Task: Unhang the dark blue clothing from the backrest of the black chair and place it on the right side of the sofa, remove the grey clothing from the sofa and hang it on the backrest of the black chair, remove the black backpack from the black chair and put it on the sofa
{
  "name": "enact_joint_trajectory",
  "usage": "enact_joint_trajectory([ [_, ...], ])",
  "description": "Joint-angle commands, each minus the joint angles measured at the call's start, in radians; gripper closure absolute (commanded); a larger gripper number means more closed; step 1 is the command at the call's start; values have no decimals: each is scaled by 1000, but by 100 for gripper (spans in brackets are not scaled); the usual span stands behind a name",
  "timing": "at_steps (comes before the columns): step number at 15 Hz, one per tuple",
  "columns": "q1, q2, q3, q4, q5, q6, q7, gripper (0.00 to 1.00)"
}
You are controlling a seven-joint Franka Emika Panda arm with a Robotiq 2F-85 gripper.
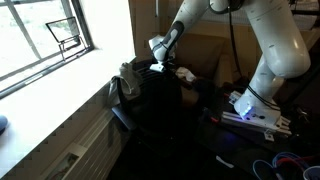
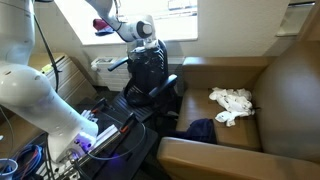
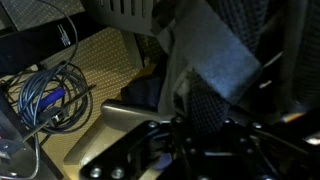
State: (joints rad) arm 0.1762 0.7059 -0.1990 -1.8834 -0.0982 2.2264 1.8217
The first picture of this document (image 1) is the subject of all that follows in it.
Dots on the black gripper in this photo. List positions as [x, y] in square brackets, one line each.
[168, 65]

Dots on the dark blue clothing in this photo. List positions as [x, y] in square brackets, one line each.
[203, 87]

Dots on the light grey clothing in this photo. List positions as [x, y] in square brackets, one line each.
[128, 81]

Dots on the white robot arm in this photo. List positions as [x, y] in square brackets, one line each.
[280, 46]

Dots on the white crumpled clothing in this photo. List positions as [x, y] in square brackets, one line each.
[185, 74]

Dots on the black slatted office chair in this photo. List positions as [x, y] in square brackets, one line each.
[160, 140]

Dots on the brown leather armchair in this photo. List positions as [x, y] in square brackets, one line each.
[206, 50]

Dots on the clear sign holder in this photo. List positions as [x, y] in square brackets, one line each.
[63, 31]

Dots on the white paper strip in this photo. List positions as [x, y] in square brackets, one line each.
[225, 162]

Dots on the white window sill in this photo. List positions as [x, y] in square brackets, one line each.
[50, 100]

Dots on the white paper cup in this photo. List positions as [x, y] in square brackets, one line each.
[312, 173]

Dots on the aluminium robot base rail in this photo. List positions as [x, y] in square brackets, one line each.
[253, 123]

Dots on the window with dark frame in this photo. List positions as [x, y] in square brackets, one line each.
[33, 33]

